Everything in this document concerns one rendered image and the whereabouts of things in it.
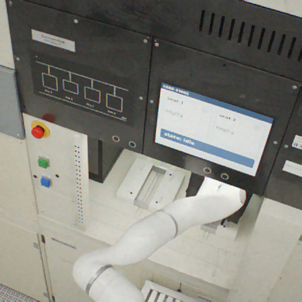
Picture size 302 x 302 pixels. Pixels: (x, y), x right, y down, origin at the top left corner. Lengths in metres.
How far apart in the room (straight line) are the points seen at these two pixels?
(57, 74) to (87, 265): 0.51
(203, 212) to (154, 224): 0.20
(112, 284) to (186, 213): 0.28
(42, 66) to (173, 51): 0.40
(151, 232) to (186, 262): 0.59
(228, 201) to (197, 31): 0.57
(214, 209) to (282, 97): 0.45
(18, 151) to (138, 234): 0.61
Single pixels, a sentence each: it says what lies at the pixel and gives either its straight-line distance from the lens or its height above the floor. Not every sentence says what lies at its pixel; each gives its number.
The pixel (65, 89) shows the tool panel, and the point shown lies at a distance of 1.45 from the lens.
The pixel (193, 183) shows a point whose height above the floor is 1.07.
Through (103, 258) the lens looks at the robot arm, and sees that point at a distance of 1.37.
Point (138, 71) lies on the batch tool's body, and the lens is 1.29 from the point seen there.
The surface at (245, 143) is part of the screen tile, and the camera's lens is 1.32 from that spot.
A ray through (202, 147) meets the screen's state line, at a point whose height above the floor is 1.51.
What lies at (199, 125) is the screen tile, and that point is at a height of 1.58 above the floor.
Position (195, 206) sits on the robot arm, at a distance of 1.50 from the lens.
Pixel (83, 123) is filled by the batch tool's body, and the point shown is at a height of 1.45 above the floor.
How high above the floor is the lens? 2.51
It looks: 48 degrees down
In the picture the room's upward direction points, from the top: 6 degrees clockwise
